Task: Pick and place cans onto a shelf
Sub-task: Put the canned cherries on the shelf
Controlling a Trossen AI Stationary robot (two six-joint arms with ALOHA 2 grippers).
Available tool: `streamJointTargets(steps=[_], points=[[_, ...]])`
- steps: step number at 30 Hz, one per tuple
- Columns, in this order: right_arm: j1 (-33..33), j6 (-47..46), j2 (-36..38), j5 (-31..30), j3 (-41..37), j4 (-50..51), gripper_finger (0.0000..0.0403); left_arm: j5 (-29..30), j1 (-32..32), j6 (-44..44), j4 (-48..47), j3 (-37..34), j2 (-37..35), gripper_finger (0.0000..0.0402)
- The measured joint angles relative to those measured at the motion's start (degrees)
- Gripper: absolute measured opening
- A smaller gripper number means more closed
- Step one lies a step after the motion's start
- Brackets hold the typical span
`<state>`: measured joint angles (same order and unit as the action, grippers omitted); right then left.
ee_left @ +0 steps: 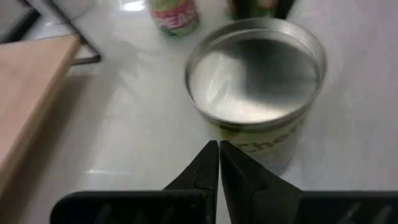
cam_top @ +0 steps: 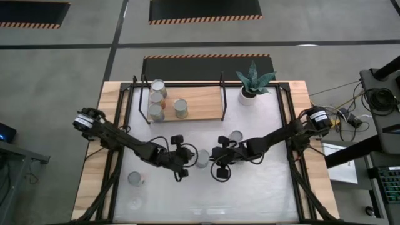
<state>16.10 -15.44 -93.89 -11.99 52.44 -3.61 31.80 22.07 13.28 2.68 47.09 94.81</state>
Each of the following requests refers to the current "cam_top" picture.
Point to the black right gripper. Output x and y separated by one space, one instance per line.
223 155

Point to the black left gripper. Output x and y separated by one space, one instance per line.
184 157

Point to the Cherries tin can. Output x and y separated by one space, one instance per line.
202 157

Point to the short green-label tin can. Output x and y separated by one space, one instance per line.
236 136

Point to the Carrots tin can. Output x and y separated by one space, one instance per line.
180 107

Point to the Peas tin can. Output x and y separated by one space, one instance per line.
155 112

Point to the Apple tin can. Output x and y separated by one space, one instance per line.
156 98

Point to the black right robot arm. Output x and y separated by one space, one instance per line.
275 136

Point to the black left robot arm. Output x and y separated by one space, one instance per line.
125 140

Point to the tin can with reddish label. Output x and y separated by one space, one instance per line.
135 178

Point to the white plant pot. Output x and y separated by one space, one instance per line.
247 99

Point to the green snake plant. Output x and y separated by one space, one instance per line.
254 82

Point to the black hazard-striped floor mat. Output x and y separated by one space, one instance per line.
203 68
203 9
31 12

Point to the white paper sheet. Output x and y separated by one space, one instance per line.
340 168

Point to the black power adapter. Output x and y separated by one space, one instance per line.
351 117

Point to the grey side table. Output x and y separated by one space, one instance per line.
18 156

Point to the dark grey workstation desk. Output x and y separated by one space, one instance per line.
387 131

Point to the black keyboard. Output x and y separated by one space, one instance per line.
390 184

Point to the black device with blue light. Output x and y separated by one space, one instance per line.
6 132

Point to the black aluminium rig frame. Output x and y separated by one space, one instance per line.
193 84

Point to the black workstation stand post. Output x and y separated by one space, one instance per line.
387 67

